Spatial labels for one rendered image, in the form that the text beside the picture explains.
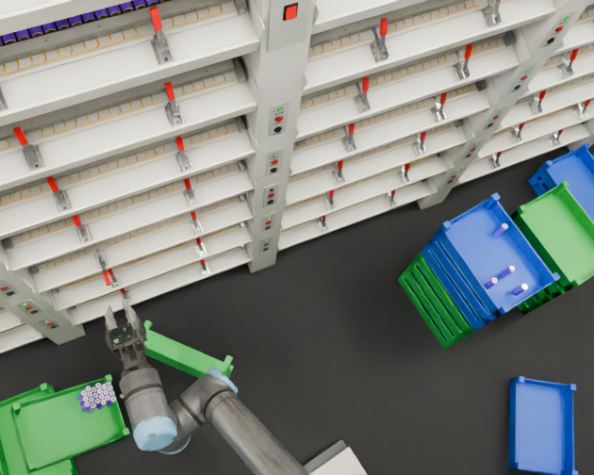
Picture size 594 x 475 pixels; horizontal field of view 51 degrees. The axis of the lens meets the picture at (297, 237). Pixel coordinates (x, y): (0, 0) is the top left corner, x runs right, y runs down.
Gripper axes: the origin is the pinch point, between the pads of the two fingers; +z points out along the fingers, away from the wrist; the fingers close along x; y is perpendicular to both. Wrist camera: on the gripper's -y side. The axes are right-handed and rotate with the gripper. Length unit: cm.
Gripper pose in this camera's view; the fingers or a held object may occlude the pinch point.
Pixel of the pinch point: (118, 309)
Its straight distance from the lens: 166.5
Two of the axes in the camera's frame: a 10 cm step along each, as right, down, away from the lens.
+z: -4.0, -7.7, 5.0
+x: -9.2, 3.4, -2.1
